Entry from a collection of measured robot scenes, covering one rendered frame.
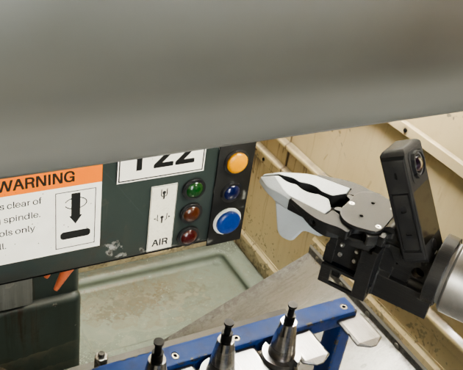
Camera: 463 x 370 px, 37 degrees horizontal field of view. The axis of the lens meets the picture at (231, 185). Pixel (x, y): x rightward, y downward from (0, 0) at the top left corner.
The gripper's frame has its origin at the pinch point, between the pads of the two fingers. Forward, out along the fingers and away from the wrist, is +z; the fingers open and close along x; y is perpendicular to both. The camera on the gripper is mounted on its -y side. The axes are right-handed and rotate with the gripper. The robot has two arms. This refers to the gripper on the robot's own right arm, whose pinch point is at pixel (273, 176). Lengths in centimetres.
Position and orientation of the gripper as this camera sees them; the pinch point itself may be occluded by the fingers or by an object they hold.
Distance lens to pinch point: 74.6
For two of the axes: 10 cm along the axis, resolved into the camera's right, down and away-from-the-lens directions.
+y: -1.3, 8.4, 5.3
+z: -8.4, -3.8, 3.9
